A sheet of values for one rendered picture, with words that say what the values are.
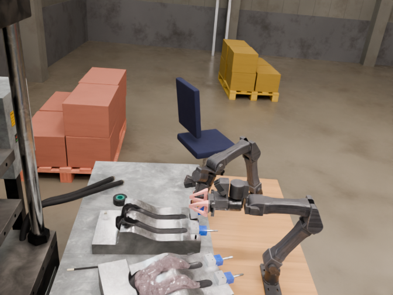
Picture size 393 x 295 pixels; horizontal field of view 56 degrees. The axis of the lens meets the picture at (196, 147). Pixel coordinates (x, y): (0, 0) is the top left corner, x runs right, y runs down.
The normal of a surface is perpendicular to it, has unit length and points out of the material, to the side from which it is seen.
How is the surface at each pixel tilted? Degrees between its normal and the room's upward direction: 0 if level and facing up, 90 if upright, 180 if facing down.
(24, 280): 0
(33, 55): 90
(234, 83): 90
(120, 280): 0
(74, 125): 90
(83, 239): 0
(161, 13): 90
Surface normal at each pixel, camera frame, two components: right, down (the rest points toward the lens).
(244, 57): 0.07, 0.45
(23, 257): 0.08, -0.89
